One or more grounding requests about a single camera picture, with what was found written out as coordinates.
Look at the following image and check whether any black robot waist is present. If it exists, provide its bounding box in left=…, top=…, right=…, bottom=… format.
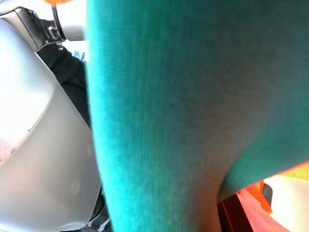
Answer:
left=36, top=44, right=92, bottom=130

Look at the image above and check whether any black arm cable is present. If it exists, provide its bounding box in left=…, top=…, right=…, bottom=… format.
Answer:
left=51, top=4, right=62, bottom=33

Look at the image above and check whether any teal knitted cloth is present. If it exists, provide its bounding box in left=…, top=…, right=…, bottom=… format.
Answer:
left=84, top=0, right=309, bottom=232

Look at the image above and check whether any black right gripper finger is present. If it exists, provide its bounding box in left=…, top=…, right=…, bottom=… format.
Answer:
left=216, top=194, right=245, bottom=232

